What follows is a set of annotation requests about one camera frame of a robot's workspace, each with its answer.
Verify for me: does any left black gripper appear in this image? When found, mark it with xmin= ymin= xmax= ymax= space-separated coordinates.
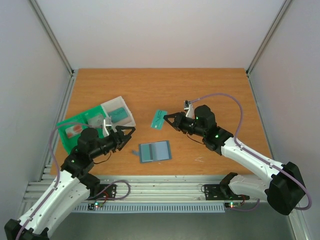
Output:
xmin=90 ymin=125 xmax=136 ymax=159

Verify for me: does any right small circuit board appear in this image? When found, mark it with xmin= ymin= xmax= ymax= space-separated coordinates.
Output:
xmin=224 ymin=201 xmax=243 ymax=209

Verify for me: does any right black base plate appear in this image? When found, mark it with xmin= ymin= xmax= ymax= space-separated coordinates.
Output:
xmin=201 ymin=184 xmax=250 ymax=201

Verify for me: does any right aluminium side rail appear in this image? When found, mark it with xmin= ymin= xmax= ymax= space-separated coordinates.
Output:
xmin=247 ymin=73 xmax=274 ymax=160

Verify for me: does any green two-compartment bin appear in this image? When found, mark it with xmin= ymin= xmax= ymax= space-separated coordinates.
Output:
xmin=56 ymin=105 xmax=108 ymax=154

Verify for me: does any aluminium side rail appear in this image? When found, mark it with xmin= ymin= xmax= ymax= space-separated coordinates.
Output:
xmin=38 ymin=70 xmax=78 ymax=182
xmin=247 ymin=73 xmax=274 ymax=160

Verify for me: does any left aluminium frame post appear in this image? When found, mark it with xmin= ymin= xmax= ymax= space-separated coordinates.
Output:
xmin=28 ymin=0 xmax=74 ymax=76

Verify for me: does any silver card in green bin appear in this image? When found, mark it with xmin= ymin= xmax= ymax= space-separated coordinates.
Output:
xmin=85 ymin=113 xmax=105 ymax=127

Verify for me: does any right aluminium frame post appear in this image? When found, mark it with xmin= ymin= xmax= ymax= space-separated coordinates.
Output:
xmin=245 ymin=0 xmax=293 ymax=78

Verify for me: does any red white card in bin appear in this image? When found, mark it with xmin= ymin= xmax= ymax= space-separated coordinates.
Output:
xmin=65 ymin=124 xmax=83 ymax=139

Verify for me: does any teal VIP credit card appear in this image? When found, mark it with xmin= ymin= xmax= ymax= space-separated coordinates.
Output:
xmin=150 ymin=109 xmax=168 ymax=130

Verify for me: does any teal leather card holder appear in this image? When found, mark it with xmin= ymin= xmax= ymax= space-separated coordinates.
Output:
xmin=131 ymin=140 xmax=172 ymax=164

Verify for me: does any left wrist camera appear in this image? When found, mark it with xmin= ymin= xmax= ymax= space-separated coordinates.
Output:
xmin=102 ymin=116 xmax=112 ymax=137

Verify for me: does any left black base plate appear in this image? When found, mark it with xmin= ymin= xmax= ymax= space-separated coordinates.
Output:
xmin=87 ymin=184 xmax=117 ymax=201

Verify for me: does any aluminium front rail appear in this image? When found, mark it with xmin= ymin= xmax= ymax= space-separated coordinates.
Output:
xmin=22 ymin=174 xmax=225 ymax=203

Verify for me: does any small circuit board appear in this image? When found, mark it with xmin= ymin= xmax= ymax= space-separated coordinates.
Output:
xmin=224 ymin=201 xmax=243 ymax=209
xmin=87 ymin=202 xmax=104 ymax=211

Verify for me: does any left aluminium side rail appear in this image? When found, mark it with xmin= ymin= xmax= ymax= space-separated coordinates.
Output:
xmin=38 ymin=70 xmax=78 ymax=182

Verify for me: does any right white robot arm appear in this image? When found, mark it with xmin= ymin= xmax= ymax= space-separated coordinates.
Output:
xmin=163 ymin=105 xmax=306 ymax=216

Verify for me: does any grey slotted cable duct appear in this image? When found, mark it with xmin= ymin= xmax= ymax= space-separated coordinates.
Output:
xmin=73 ymin=202 xmax=225 ymax=214

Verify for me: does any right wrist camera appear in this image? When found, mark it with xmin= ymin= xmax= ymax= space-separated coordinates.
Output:
xmin=184 ymin=100 xmax=195 ymax=119

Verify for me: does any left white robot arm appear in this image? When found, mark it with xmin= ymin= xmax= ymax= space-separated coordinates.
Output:
xmin=4 ymin=125 xmax=136 ymax=240

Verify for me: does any white plastic bin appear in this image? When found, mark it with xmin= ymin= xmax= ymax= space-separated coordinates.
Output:
xmin=100 ymin=96 xmax=136 ymax=131

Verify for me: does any left small circuit board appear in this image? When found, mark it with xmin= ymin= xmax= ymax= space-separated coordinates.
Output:
xmin=87 ymin=202 xmax=104 ymax=211

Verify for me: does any aluminium frame post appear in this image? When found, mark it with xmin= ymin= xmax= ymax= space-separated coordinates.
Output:
xmin=28 ymin=0 xmax=74 ymax=76
xmin=245 ymin=0 xmax=293 ymax=78

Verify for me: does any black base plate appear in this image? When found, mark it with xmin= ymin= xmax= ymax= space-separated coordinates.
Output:
xmin=201 ymin=184 xmax=250 ymax=201
xmin=87 ymin=184 xmax=117 ymax=201

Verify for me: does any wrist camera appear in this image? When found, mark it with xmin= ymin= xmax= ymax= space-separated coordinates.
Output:
xmin=102 ymin=116 xmax=112 ymax=137
xmin=184 ymin=100 xmax=195 ymax=119

